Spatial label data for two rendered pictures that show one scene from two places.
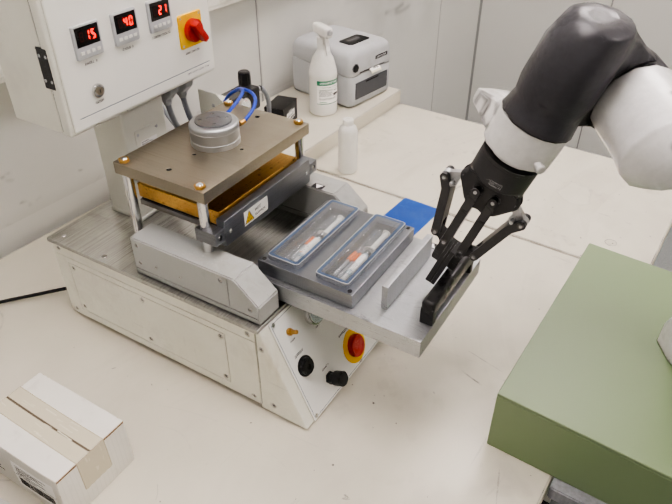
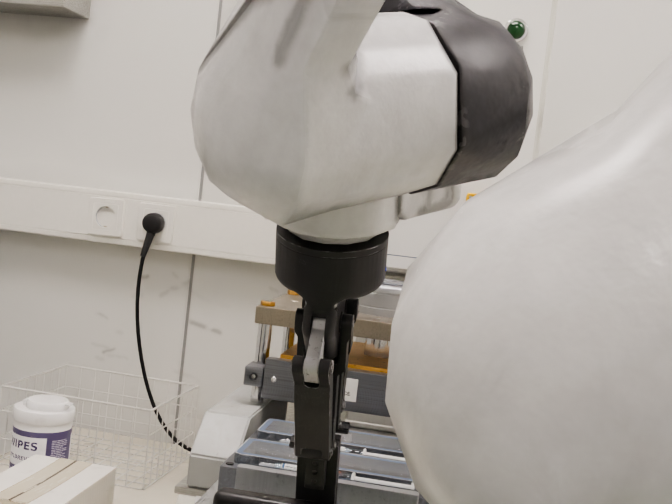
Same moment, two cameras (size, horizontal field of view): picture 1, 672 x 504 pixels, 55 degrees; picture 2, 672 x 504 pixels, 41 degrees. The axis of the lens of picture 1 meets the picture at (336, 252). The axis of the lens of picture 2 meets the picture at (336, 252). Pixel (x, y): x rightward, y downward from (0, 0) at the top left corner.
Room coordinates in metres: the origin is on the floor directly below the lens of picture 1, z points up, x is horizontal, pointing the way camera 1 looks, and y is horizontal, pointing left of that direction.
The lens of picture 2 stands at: (0.46, -0.76, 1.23)
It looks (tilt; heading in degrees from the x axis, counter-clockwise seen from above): 3 degrees down; 67
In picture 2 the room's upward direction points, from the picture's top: 7 degrees clockwise
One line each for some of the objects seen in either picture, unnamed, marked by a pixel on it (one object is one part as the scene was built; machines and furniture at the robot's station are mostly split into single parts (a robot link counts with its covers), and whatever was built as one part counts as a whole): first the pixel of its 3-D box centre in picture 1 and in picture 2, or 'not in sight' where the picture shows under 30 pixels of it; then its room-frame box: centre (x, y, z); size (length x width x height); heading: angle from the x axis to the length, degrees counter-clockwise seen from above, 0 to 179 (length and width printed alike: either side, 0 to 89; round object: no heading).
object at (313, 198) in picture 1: (305, 193); not in sight; (1.02, 0.06, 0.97); 0.26 x 0.05 x 0.07; 59
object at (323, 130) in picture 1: (280, 133); not in sight; (1.67, 0.16, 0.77); 0.84 x 0.30 x 0.04; 146
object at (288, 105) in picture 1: (281, 113); not in sight; (1.67, 0.15, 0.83); 0.09 x 0.06 x 0.07; 159
